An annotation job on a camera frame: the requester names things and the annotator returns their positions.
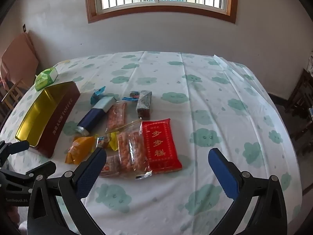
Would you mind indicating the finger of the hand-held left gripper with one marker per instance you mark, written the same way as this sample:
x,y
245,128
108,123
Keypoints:
x,y
17,146
44,170

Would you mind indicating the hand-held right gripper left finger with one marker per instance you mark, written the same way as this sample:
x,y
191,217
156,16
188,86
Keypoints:
x,y
89,173

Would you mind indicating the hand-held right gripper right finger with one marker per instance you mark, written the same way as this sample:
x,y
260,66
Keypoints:
x,y
223,173

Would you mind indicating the brown gold-lined tin box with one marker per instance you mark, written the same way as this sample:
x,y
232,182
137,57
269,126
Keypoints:
x,y
61,117

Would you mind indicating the navy and white snack packet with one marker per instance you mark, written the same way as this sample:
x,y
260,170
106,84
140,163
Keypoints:
x,y
91,120

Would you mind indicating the dark sesame bar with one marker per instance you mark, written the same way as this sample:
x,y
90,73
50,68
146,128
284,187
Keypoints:
x,y
144,105

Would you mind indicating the blue-wrapped dark ball snack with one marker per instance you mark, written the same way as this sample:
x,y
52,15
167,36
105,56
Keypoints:
x,y
134,94

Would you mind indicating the person's left forearm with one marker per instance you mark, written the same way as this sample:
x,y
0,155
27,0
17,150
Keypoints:
x,y
12,215

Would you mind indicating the small clear orange-label packet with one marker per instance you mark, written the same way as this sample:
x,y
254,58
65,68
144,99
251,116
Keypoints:
x,y
111,166

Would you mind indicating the orange snack packet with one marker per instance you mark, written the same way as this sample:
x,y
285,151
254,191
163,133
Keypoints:
x,y
79,149

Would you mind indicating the yellow snack packet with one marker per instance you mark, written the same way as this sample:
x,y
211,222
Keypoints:
x,y
113,139

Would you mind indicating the wide peanut brittle packet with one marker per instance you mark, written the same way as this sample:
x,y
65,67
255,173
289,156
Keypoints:
x,y
129,151

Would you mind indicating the light wooden chair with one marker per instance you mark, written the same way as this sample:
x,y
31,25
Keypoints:
x,y
14,91

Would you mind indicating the narrow peanut brittle packet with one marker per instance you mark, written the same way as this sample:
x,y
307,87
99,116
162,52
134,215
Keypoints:
x,y
117,115

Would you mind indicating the red snack packet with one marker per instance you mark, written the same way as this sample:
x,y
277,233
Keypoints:
x,y
159,146

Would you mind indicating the cloud-print tablecloth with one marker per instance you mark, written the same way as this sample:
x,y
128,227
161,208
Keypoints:
x,y
220,102

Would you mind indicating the green tissue pack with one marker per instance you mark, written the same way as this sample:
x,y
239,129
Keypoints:
x,y
46,78

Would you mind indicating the small blue candy wrapper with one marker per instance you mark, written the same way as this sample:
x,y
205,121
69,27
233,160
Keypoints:
x,y
97,95

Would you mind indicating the dark wooden furniture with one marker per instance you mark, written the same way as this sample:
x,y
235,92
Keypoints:
x,y
300,95

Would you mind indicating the white object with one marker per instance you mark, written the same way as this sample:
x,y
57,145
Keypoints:
x,y
310,64

